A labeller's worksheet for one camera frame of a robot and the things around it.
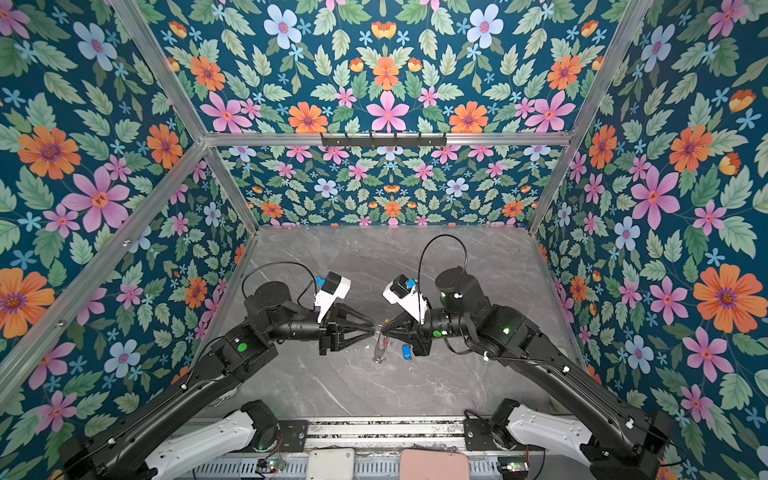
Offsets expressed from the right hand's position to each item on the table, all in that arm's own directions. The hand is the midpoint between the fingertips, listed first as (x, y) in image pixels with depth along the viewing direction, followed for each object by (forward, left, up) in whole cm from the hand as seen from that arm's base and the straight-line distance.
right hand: (385, 327), depth 59 cm
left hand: (-2, +2, +4) cm, 5 cm away
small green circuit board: (-20, +29, -31) cm, 47 cm away
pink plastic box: (-20, -8, -31) cm, 38 cm away
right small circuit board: (-20, -30, -32) cm, 48 cm away
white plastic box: (-20, +14, -30) cm, 39 cm away
